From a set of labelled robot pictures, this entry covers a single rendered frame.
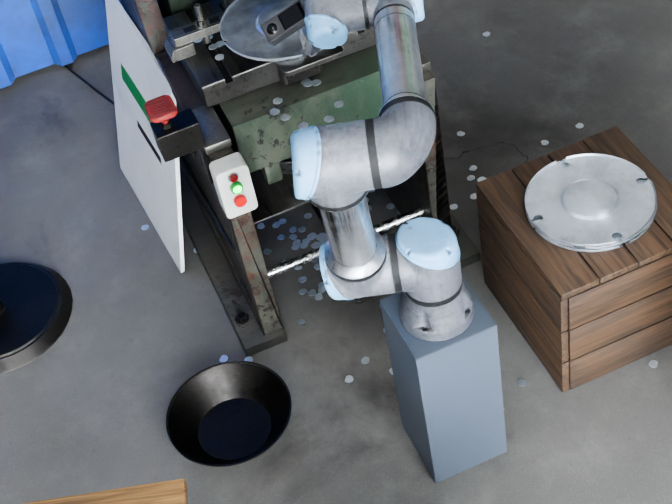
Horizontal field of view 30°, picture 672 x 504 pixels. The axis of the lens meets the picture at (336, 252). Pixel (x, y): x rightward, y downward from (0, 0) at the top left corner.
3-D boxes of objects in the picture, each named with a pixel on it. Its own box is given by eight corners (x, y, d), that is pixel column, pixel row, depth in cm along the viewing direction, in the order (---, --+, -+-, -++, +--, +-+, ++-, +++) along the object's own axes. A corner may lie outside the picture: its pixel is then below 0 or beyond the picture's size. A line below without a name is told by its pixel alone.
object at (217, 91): (390, 39, 287) (387, 18, 282) (206, 108, 279) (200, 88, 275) (340, -25, 307) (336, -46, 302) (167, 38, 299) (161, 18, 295)
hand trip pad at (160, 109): (186, 137, 267) (178, 110, 262) (160, 147, 266) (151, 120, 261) (177, 118, 272) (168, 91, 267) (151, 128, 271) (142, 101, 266)
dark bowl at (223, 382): (315, 450, 291) (310, 433, 286) (194, 502, 286) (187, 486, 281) (271, 360, 311) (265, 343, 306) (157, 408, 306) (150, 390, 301)
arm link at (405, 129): (445, 142, 197) (417, -38, 230) (375, 151, 197) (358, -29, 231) (451, 194, 205) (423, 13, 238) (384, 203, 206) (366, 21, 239)
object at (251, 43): (244, 78, 263) (244, 75, 262) (203, 8, 282) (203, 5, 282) (371, 32, 267) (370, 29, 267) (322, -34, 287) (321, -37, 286)
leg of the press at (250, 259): (289, 340, 315) (212, 56, 250) (247, 357, 313) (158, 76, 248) (181, 130, 377) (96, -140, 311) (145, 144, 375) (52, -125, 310)
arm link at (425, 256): (466, 299, 243) (461, 251, 233) (397, 307, 244) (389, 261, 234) (459, 254, 251) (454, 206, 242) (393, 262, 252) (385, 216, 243)
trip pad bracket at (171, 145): (218, 184, 280) (198, 118, 266) (177, 200, 279) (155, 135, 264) (210, 168, 284) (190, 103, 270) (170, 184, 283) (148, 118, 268)
